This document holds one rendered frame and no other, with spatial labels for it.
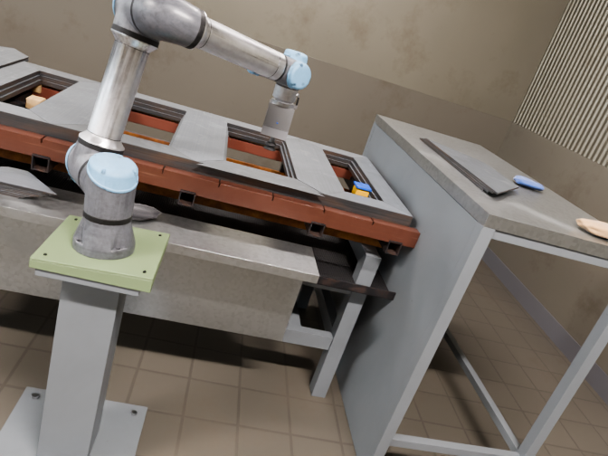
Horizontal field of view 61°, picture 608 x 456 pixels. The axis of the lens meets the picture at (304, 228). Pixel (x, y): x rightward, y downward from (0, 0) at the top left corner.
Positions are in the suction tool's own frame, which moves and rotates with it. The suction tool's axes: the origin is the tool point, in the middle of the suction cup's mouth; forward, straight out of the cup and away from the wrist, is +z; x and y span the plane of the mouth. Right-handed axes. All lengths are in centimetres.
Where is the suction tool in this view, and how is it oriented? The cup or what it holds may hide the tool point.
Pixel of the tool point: (269, 148)
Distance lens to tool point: 172.1
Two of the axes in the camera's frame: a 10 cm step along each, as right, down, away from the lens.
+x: 0.1, 3.9, -9.2
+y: -9.6, -2.7, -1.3
